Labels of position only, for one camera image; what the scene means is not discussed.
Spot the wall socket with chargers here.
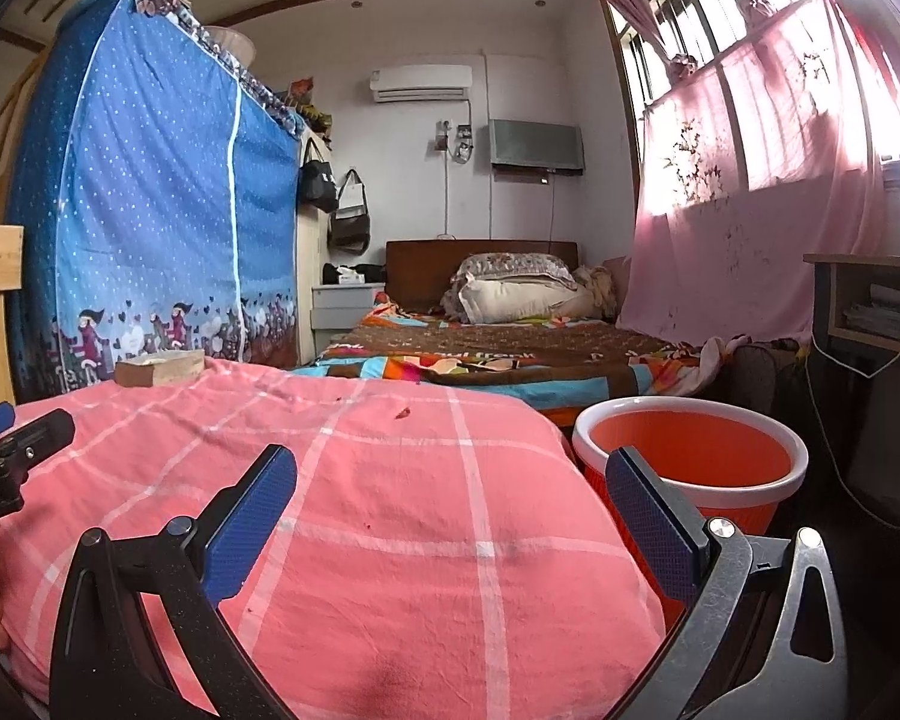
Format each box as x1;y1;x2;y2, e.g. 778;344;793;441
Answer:
435;118;475;164

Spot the stack of papers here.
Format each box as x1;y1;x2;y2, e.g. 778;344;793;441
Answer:
844;281;900;346

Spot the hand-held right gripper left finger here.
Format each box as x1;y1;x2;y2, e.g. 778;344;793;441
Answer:
49;444;299;720

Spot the white air conditioner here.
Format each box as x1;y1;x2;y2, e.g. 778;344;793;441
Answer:
369;64;473;104

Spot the wooden desk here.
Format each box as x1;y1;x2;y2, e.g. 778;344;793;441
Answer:
804;253;900;361

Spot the beige bundled blanket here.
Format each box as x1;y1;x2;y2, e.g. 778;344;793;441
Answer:
574;262;617;316

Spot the orange plastic bucket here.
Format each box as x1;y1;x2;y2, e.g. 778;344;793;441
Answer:
571;396;809;631

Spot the barred window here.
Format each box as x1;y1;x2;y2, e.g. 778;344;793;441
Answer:
607;0;900;166

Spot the white cable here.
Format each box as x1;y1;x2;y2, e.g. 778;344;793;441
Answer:
799;330;900;518

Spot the white nightstand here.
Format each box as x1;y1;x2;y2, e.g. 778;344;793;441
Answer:
311;283;387;350

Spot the blue dotted wardrobe cover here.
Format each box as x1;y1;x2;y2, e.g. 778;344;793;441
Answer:
7;0;305;406

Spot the black hanging bag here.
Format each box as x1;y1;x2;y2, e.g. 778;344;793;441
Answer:
298;136;340;215

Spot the beige pillow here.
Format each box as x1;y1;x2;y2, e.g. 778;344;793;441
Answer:
441;276;597;325

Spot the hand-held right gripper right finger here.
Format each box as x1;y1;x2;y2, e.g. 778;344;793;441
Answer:
605;447;848;720

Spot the black cloth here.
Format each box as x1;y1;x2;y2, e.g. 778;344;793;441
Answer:
322;262;385;284

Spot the beige cabinet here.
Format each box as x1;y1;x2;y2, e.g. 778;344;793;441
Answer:
296;127;335;368

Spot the thick old book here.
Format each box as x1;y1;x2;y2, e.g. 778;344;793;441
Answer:
114;349;205;389

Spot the floral pillow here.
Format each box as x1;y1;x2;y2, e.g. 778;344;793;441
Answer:
454;253;577;287

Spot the brown hanging bag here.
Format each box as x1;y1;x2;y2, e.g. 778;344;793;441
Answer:
328;169;372;256

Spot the wooden bed headboard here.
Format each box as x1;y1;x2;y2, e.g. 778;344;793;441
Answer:
386;240;578;312

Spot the clutter on cabinet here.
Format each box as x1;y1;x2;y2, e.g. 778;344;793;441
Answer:
285;76;335;132

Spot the pink window cloth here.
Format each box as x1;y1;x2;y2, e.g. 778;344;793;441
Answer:
616;0;893;350

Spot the pink checked cloth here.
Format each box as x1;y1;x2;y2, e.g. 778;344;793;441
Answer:
0;358;668;720

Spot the white pink garment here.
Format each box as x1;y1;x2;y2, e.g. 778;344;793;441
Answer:
694;334;751;391

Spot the grey wall television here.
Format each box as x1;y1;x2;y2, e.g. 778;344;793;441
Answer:
489;118;586;177

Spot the bed with colourful blanket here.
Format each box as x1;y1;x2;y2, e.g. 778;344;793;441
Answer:
292;300;728;410

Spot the white round basin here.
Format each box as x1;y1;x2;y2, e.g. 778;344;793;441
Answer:
208;26;257;65

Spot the dark upholstered seat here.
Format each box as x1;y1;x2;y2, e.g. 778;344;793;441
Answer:
727;341;803;413

